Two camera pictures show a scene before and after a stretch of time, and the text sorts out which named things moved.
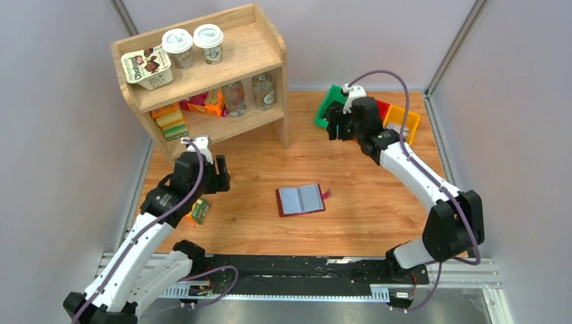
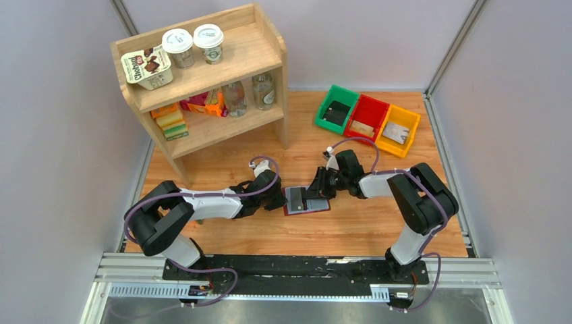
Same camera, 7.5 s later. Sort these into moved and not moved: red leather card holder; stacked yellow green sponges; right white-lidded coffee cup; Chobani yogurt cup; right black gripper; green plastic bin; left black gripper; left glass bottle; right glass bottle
Moved: red leather card holder; right black gripper; left black gripper
Not moved: green plastic bin; left glass bottle; right white-lidded coffee cup; stacked yellow green sponges; right glass bottle; Chobani yogurt cup
